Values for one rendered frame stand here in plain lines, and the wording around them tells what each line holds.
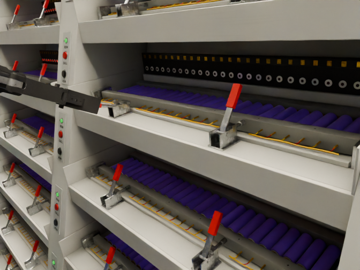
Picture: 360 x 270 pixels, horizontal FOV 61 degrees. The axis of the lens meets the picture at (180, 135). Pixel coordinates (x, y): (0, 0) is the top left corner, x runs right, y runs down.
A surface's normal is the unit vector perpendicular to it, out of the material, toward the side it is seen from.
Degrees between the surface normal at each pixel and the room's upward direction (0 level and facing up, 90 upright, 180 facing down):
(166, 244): 18
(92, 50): 90
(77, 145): 90
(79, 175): 90
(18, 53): 90
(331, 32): 108
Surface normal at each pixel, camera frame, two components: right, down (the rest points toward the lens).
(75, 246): 0.69, 0.20
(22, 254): -0.11, -0.92
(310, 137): -0.70, 0.33
